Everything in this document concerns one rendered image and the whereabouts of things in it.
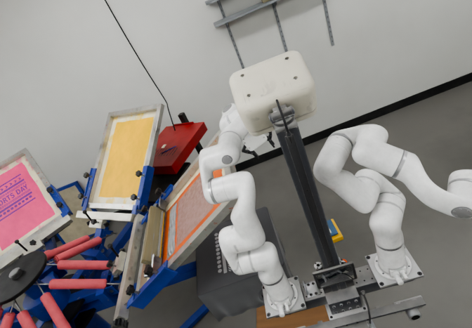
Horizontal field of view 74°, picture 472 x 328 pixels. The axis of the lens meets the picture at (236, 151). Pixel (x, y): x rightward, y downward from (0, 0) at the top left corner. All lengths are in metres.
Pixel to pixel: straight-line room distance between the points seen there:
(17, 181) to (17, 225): 0.38
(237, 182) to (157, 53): 2.50
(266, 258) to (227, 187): 0.29
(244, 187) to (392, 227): 0.49
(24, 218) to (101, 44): 1.68
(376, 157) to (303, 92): 0.29
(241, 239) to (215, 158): 0.28
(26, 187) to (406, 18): 3.90
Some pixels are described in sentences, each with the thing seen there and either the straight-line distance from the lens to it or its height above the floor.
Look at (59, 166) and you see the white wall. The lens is 4.16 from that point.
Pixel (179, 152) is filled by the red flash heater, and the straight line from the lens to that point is 2.62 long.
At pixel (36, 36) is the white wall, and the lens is 3.59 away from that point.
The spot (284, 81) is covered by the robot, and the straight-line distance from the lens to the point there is 0.82.
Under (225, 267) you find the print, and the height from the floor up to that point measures 0.95.
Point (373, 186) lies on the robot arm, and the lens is 1.13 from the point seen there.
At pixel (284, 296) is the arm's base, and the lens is 1.32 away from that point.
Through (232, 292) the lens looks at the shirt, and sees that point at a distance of 1.81.
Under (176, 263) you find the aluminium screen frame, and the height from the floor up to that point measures 1.30.
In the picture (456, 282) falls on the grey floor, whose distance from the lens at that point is 2.72.
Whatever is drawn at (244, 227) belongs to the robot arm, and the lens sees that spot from 1.03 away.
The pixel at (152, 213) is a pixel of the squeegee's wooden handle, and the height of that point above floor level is 1.29.
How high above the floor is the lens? 2.32
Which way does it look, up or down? 32 degrees down
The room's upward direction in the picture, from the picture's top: 24 degrees counter-clockwise
